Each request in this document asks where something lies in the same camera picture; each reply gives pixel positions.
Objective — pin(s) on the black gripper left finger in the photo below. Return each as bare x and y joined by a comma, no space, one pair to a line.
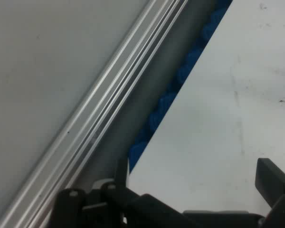
102,209

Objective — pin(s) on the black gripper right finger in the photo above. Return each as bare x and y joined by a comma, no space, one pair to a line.
273,183

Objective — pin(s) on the blue bubble wrap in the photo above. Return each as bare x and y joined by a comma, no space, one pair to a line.
166,104

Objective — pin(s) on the aluminium frame rail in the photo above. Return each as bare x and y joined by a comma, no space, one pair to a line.
104,95

